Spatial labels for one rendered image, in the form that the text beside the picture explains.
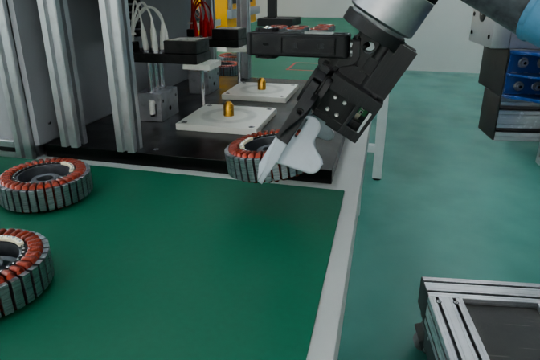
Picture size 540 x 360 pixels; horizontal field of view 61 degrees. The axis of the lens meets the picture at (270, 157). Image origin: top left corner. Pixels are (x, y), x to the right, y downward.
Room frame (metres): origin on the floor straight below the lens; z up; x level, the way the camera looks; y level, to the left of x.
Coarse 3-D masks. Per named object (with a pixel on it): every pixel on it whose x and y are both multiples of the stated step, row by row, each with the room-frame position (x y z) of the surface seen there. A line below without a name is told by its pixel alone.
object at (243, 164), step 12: (264, 132) 0.57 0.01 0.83; (276, 132) 0.57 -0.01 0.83; (240, 144) 0.53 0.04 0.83; (252, 144) 0.55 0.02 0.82; (264, 144) 0.56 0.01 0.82; (228, 156) 0.50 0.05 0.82; (240, 156) 0.49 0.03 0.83; (252, 156) 0.48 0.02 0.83; (228, 168) 0.51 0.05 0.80; (240, 168) 0.49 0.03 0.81; (252, 168) 0.48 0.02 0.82; (276, 168) 0.48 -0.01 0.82; (288, 168) 0.48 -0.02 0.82; (240, 180) 0.49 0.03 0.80; (252, 180) 0.48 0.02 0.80; (264, 180) 0.48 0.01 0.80; (276, 180) 0.48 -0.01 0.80
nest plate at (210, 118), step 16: (192, 112) 0.86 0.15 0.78; (208, 112) 0.86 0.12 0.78; (240, 112) 0.86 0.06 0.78; (256, 112) 0.86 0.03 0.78; (272, 112) 0.86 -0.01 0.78; (176, 128) 0.78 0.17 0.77; (192, 128) 0.78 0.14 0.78; (208, 128) 0.77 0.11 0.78; (224, 128) 0.76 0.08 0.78; (240, 128) 0.76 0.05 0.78; (256, 128) 0.75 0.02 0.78
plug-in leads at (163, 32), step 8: (136, 8) 0.86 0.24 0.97; (144, 8) 0.86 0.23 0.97; (152, 8) 0.86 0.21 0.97; (160, 16) 0.87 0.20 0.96; (152, 24) 0.84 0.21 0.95; (144, 32) 0.86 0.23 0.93; (152, 32) 0.84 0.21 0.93; (160, 32) 0.86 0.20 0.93; (144, 40) 0.86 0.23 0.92; (152, 40) 0.84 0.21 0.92; (160, 40) 0.86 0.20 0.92; (136, 48) 0.86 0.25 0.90; (144, 48) 0.86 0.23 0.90; (152, 48) 0.88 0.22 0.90; (160, 48) 0.86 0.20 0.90
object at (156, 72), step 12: (168, 48) 0.83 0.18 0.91; (180, 48) 0.83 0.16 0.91; (192, 48) 0.82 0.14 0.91; (204, 48) 0.86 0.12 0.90; (144, 60) 0.84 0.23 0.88; (156, 60) 0.83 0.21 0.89; (168, 60) 0.83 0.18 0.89; (180, 60) 0.82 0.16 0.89; (192, 60) 0.82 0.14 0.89; (204, 60) 0.85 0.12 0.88; (216, 60) 0.86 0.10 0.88; (156, 72) 0.87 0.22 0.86; (156, 84) 0.87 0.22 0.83
